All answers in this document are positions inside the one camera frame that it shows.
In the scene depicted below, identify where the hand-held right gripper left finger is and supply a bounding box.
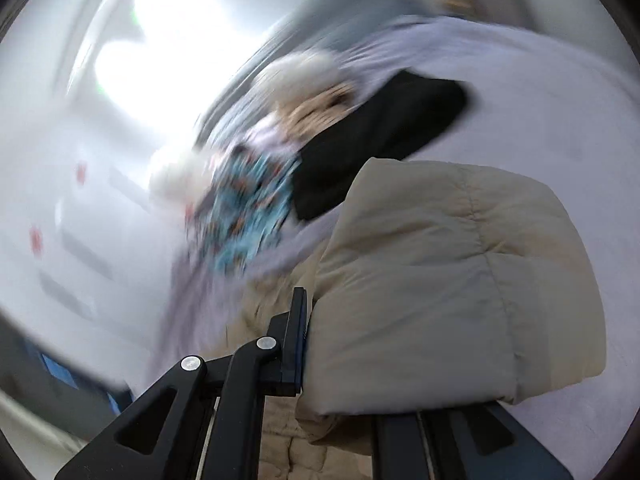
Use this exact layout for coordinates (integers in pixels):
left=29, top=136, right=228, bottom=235
left=55, top=287, right=307, bottom=480

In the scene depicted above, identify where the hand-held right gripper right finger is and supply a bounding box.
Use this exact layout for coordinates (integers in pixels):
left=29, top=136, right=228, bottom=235
left=372, top=401, right=573, bottom=480

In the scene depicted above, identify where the beige puffer jacket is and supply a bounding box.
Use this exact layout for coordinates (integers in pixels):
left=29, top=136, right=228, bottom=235
left=225, top=157, right=608, bottom=480

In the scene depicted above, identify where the blue patterned cloth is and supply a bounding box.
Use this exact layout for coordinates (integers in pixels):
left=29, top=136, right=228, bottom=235
left=187, top=147, right=301, bottom=276

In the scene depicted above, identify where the white fluffy plush toy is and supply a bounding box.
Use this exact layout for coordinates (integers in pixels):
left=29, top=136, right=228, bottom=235
left=150, top=147, right=221, bottom=206

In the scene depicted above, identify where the black garment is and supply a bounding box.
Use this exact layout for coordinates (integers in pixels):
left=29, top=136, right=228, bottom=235
left=290, top=71, right=471, bottom=222

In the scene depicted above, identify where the white fluffy garment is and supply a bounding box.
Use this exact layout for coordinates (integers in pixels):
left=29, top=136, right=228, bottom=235
left=255, top=50, right=358, bottom=136

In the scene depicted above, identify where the bright window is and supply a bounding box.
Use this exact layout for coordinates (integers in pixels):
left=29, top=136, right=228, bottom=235
left=67, top=0, right=251, bottom=126

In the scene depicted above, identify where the white cabinet with grey handles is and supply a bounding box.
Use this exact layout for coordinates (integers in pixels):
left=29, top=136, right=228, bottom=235
left=0, top=125, right=201, bottom=361

